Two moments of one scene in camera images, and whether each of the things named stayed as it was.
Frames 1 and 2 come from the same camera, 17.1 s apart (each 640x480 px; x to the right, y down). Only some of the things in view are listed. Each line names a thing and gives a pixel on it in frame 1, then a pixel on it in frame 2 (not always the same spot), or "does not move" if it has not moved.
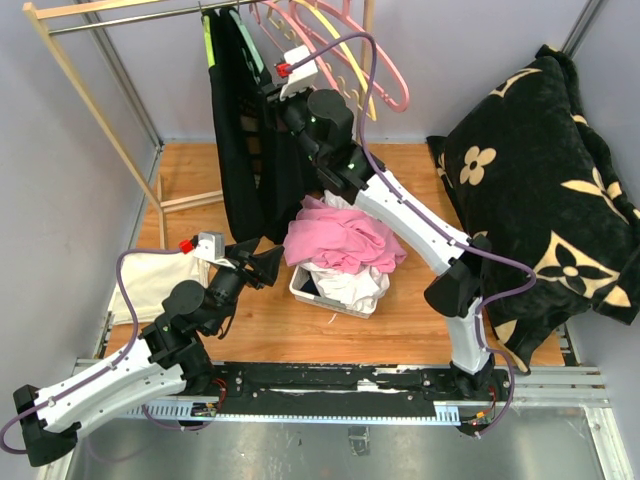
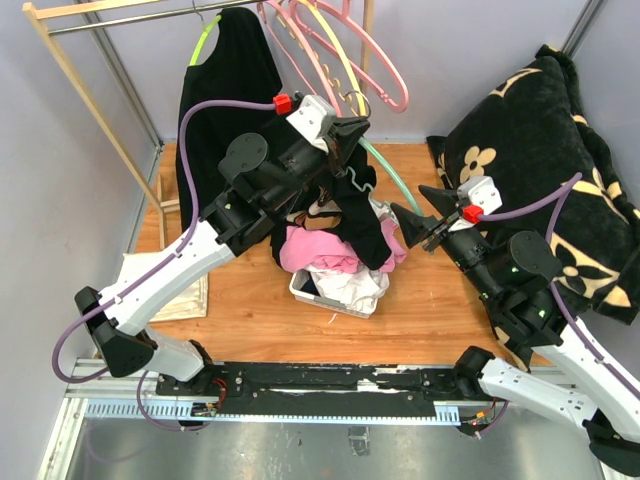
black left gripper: [266, 264] to [342, 141]
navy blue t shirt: [310, 286] does not move
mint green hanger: [248, 43] to [411, 195]
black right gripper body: [288, 114] to [445, 237]
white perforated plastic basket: [298, 275] does not move
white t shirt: [361, 291] does not move
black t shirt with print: [275, 187] to [349, 194]
